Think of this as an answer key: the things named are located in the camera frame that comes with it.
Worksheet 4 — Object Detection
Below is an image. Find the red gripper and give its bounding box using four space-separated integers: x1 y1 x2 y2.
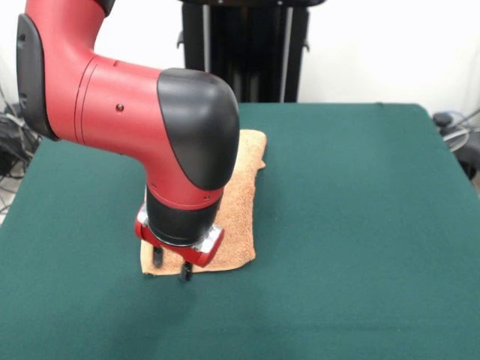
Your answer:
133 220 226 283

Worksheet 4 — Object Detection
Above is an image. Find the orange terry towel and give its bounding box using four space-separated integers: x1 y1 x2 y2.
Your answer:
140 129 268 278

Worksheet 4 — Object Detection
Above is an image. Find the dark green table cloth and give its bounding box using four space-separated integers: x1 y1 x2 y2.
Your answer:
0 103 480 360

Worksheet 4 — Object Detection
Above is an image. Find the black cable tangle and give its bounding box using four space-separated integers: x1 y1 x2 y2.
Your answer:
0 103 44 181

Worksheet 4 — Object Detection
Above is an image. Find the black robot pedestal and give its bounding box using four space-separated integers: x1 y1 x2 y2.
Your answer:
175 0 327 104

